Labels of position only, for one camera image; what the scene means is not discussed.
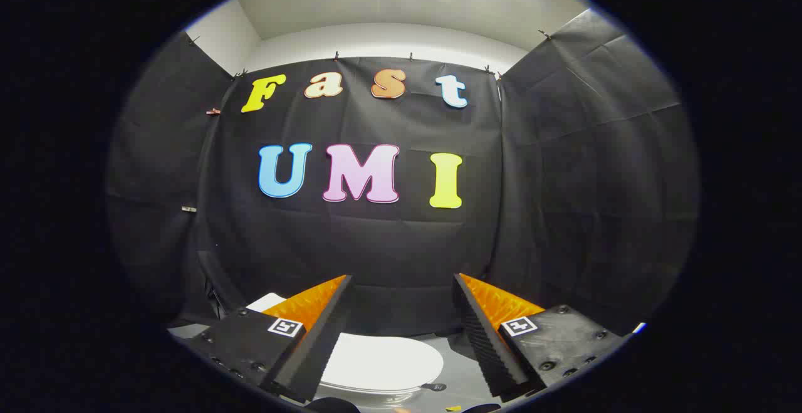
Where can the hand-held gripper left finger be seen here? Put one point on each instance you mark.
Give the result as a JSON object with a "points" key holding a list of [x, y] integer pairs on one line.
{"points": [[319, 338]]}

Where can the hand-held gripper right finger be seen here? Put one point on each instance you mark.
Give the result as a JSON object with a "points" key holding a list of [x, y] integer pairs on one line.
{"points": [[485, 344]]}

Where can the white toilet tank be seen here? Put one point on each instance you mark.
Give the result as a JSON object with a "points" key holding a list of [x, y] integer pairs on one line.
{"points": [[266, 303]]}

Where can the small black floor object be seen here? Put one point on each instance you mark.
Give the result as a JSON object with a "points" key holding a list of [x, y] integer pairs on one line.
{"points": [[434, 386]]}

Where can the black backdrop cloth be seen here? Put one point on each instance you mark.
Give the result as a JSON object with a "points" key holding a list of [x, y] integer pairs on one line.
{"points": [[388, 244]]}

